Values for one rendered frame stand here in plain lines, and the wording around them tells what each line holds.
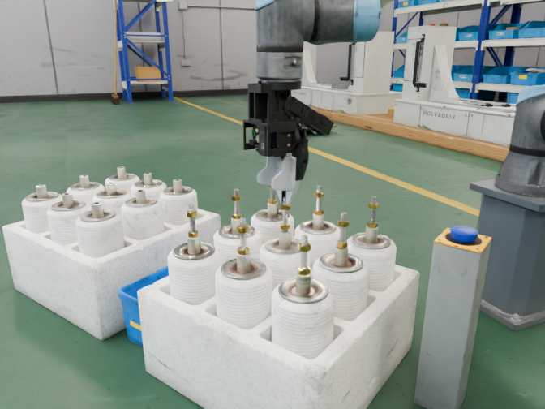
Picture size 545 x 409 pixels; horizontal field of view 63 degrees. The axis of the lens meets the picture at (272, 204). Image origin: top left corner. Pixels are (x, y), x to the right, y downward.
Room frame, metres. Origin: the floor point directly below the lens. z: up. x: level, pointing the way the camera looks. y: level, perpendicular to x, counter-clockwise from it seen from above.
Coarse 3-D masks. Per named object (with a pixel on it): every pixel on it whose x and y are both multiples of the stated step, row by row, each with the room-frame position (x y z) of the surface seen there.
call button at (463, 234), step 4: (452, 228) 0.65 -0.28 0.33; (456, 228) 0.65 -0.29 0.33; (460, 228) 0.65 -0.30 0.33; (464, 228) 0.65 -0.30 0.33; (468, 228) 0.65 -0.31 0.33; (472, 228) 0.65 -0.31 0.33; (452, 232) 0.64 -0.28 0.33; (456, 232) 0.63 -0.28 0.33; (460, 232) 0.63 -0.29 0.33; (464, 232) 0.63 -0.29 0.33; (468, 232) 0.63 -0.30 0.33; (472, 232) 0.63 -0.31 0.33; (476, 232) 0.63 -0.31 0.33; (456, 236) 0.63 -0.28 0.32; (460, 236) 0.63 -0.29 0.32; (464, 236) 0.62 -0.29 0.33; (468, 236) 0.62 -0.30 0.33; (472, 236) 0.62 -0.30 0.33; (476, 236) 0.63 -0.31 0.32; (460, 240) 0.63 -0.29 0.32; (464, 240) 0.63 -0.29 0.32; (468, 240) 0.63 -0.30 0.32; (472, 240) 0.63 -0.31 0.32
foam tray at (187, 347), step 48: (144, 288) 0.72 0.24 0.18; (144, 336) 0.71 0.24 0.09; (192, 336) 0.63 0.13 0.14; (240, 336) 0.58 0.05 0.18; (336, 336) 0.61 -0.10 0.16; (384, 336) 0.66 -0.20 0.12; (192, 384) 0.63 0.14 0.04; (240, 384) 0.57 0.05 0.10; (288, 384) 0.51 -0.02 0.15; (336, 384) 0.52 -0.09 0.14
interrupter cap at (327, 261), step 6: (330, 252) 0.72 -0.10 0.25; (324, 258) 0.70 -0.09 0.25; (330, 258) 0.70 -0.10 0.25; (348, 258) 0.70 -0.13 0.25; (354, 258) 0.70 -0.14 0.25; (360, 258) 0.69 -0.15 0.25; (324, 264) 0.68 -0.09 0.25; (330, 264) 0.68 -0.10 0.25; (348, 264) 0.68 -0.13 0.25; (354, 264) 0.68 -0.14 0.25; (360, 264) 0.68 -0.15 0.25; (330, 270) 0.65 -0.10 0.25; (336, 270) 0.65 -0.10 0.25; (342, 270) 0.65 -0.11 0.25; (348, 270) 0.65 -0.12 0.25; (354, 270) 0.65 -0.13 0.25
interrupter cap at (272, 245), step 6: (270, 240) 0.78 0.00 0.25; (276, 240) 0.78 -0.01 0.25; (294, 240) 0.78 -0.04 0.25; (300, 240) 0.77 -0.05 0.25; (264, 246) 0.75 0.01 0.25; (270, 246) 0.75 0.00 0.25; (276, 246) 0.76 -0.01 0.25; (294, 246) 0.75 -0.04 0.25; (276, 252) 0.72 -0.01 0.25; (282, 252) 0.72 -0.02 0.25; (288, 252) 0.72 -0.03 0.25; (294, 252) 0.72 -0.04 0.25
